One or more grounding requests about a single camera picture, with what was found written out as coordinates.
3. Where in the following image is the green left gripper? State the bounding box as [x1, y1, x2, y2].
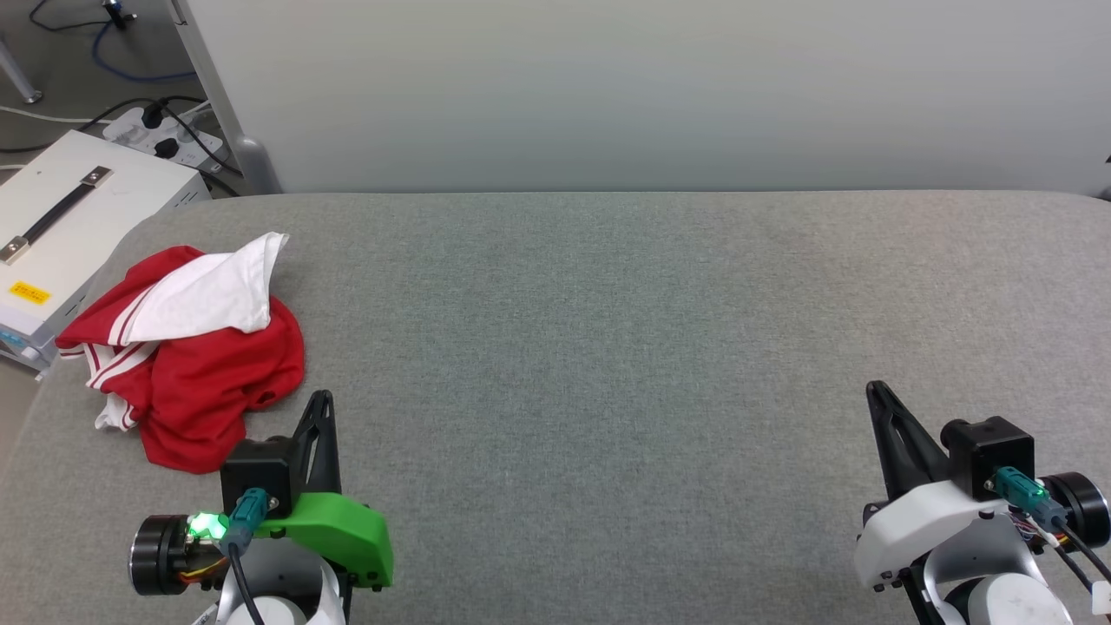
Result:
[130, 390, 394, 597]

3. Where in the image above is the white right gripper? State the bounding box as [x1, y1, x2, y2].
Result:
[853, 380, 1111, 593]

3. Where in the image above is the red and white shirt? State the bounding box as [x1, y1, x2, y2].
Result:
[55, 231, 306, 475]

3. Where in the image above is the white equipment box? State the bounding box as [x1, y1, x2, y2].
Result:
[0, 130, 214, 372]

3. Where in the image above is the white power strip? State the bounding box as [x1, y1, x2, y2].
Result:
[102, 104, 225, 170]

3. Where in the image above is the silver metal stand leg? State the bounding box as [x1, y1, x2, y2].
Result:
[0, 35, 43, 105]

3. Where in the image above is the left teal connector cable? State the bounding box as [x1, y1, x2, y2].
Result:
[217, 488, 272, 625]

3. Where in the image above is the teal connector cable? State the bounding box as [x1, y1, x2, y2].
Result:
[217, 488, 272, 625]
[992, 466, 1111, 600]

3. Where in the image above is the right teal connector cable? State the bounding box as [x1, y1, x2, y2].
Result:
[992, 466, 1111, 600]

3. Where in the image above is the black box carry handle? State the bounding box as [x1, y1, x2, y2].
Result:
[0, 167, 114, 264]

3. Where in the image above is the grey partition post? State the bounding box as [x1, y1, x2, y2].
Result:
[169, 0, 283, 194]

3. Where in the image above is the blue floor cable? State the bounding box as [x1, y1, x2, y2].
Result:
[91, 19, 199, 86]

